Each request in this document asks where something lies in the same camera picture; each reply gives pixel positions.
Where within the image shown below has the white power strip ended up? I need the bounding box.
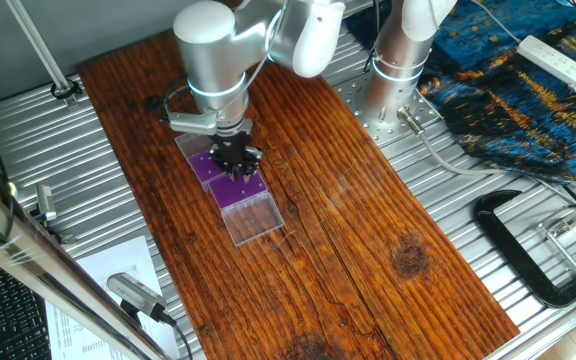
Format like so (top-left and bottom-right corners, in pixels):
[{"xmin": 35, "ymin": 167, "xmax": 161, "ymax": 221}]
[{"xmin": 516, "ymin": 34, "xmax": 576, "ymax": 87}]

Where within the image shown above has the thin aluminium pole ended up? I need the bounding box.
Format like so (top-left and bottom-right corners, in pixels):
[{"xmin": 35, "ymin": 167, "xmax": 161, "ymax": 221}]
[{"xmin": 3, "ymin": 0, "xmax": 83, "ymax": 110}]

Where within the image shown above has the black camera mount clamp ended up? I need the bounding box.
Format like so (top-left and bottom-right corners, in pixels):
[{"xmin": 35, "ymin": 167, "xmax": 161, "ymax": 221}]
[{"xmin": 27, "ymin": 209, "xmax": 77, "ymax": 247}]

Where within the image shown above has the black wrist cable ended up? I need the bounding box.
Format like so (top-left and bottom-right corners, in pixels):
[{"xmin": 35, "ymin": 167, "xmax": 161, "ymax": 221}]
[{"xmin": 142, "ymin": 74, "xmax": 192, "ymax": 124}]

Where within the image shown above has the large silver camera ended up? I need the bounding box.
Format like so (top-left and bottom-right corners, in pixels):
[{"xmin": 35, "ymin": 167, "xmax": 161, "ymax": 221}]
[{"xmin": 106, "ymin": 272, "xmax": 177, "ymax": 326}]

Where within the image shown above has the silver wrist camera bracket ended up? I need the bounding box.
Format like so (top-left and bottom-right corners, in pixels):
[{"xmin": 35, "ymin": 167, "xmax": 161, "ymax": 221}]
[{"xmin": 166, "ymin": 108, "xmax": 219, "ymax": 136}]

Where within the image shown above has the black keyboard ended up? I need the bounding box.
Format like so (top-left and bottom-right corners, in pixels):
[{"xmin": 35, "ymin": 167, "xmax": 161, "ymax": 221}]
[{"xmin": 0, "ymin": 247, "xmax": 53, "ymax": 360}]

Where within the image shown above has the silver metal beam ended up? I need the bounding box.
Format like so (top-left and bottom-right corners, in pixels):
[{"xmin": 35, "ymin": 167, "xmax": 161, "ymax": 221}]
[{"xmin": 0, "ymin": 169, "xmax": 169, "ymax": 360}]

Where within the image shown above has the grey hose with metal connector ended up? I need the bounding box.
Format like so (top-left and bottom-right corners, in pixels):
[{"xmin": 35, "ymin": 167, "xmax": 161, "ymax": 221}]
[{"xmin": 396, "ymin": 106, "xmax": 576, "ymax": 202}]

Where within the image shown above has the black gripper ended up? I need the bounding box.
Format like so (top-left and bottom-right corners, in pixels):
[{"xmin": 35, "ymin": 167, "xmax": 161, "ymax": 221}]
[{"xmin": 209, "ymin": 133, "xmax": 264, "ymax": 184}]

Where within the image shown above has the black C-clamp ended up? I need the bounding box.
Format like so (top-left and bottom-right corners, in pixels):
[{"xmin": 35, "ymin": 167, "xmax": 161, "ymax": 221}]
[{"xmin": 472, "ymin": 189, "xmax": 576, "ymax": 310}]

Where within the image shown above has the brown wooden board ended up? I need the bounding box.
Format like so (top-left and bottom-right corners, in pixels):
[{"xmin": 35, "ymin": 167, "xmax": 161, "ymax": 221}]
[{"xmin": 77, "ymin": 24, "xmax": 522, "ymax": 360}]

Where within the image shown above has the purple pipette tip box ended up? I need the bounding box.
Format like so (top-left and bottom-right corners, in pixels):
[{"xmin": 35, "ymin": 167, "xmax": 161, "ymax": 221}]
[
  {"xmin": 207, "ymin": 171, "xmax": 286, "ymax": 248},
  {"xmin": 174, "ymin": 131, "xmax": 232, "ymax": 193}
]

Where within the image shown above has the blue patterned cloth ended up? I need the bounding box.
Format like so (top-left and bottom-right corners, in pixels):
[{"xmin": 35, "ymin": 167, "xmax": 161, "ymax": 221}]
[{"xmin": 345, "ymin": 0, "xmax": 576, "ymax": 187}]

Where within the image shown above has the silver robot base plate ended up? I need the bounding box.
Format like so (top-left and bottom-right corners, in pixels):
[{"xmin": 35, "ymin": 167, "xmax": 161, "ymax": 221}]
[{"xmin": 335, "ymin": 74, "xmax": 444, "ymax": 150}]

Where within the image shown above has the white printed paper sheet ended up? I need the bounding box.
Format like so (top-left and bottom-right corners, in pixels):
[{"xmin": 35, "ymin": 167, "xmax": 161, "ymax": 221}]
[{"xmin": 45, "ymin": 235, "xmax": 182, "ymax": 360}]

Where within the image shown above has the small silver camera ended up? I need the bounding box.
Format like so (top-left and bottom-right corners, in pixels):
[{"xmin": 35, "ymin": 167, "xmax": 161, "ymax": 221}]
[{"xmin": 34, "ymin": 182, "xmax": 58, "ymax": 223}]

